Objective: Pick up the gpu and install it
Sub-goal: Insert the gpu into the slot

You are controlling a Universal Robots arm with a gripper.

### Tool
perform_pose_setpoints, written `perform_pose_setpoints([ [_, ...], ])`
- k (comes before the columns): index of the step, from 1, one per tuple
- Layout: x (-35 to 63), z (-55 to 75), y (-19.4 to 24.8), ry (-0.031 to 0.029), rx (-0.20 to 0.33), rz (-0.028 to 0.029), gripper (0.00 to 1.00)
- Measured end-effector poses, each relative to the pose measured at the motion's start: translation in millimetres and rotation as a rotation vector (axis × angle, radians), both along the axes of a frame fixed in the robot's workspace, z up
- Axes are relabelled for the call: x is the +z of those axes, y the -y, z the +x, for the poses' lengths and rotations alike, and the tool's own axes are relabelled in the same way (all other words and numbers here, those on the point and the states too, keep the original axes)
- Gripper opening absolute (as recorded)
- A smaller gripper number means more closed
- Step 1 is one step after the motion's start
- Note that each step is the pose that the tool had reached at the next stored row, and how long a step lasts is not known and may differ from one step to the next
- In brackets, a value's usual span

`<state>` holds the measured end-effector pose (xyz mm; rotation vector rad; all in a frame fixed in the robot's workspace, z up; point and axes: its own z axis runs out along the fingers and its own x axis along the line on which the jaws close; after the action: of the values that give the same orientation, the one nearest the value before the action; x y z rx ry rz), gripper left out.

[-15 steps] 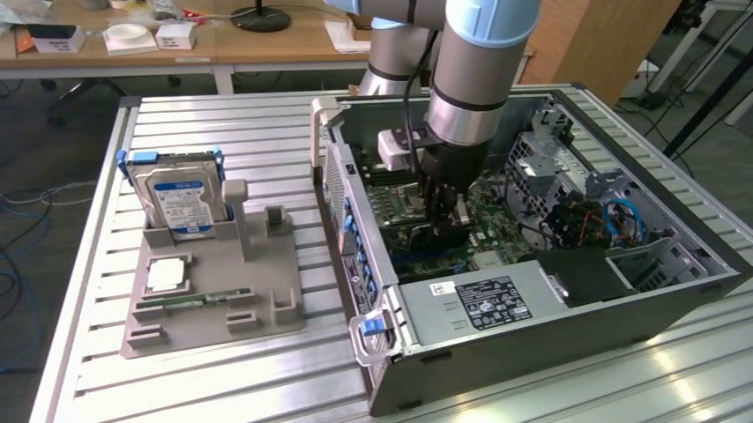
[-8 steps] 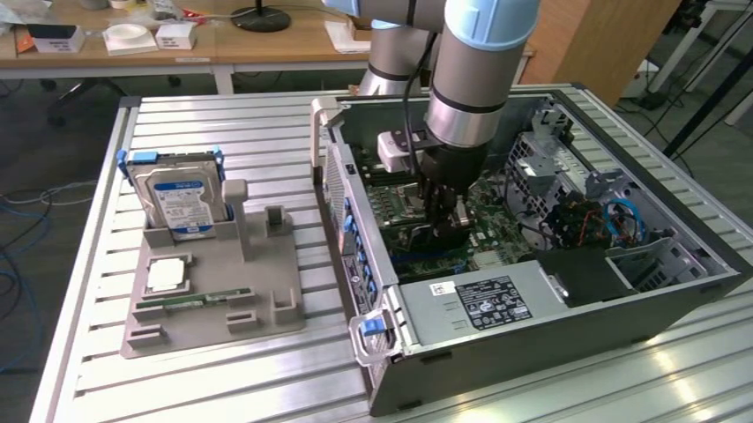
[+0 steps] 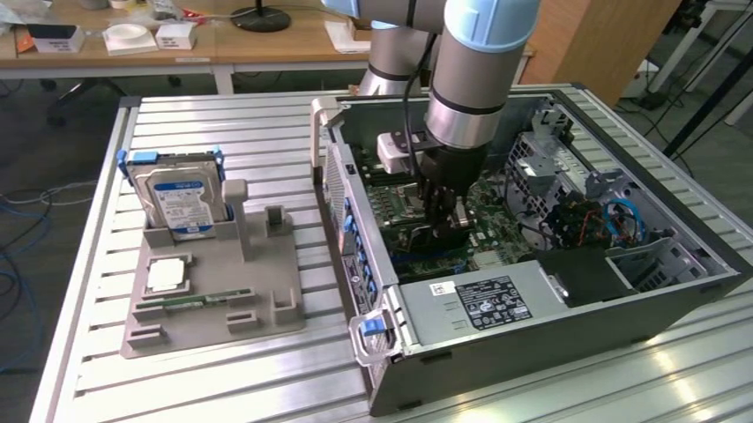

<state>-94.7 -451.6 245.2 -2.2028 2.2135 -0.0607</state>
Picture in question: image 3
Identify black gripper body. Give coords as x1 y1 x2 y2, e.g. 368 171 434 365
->
418 144 490 200

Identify graphics card with metal bracket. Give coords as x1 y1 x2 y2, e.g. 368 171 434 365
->
387 219 475 265

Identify CPU socket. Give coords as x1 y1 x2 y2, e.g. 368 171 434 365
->
399 183 427 212

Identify green motherboard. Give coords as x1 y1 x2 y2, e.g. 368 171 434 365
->
351 145 530 283

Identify perforated metal drive cage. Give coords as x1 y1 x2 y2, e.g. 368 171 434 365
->
502 130 590 221

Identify gray power supply unit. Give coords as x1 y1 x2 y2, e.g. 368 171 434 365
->
399 259 570 347

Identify black plastic shroud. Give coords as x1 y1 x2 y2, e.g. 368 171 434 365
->
538 246 639 308

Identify black open PC case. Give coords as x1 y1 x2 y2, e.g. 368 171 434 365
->
309 83 743 418

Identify gray metal disk bay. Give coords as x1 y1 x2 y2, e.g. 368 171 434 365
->
605 237 707 292

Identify white booklet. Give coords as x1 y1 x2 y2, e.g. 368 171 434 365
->
324 20 372 55

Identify wooden cabinet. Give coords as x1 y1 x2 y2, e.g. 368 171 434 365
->
520 0 683 107

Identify gray plastic parts rack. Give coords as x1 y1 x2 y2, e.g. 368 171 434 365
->
119 178 307 361

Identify wooden desk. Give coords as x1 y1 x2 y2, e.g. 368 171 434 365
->
0 0 536 96

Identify hard disk in blue caddy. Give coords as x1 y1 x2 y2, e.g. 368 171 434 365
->
113 149 228 242

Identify black stand pole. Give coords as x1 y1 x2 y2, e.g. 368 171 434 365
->
661 0 753 158

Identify green RAM stick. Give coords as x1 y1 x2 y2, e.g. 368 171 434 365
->
135 288 252 309

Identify black lamp base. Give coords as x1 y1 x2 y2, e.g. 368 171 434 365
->
229 0 292 33

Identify silver CPU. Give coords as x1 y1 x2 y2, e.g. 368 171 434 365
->
144 259 188 293

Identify white cardboard box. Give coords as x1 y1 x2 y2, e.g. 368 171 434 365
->
153 21 199 50

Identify white boxes on desk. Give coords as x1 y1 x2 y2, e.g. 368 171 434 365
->
103 24 160 57

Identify black chair base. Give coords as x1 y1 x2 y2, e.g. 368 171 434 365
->
40 77 128 129

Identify white box with black lid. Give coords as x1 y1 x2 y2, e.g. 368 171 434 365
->
25 24 86 54

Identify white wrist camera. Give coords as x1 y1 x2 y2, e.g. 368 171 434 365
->
375 131 426 175

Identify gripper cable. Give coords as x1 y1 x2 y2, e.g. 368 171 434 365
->
402 33 440 199

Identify blue wire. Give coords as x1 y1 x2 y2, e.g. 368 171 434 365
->
603 197 651 248

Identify blue floor cable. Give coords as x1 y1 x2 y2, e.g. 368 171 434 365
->
0 189 48 375

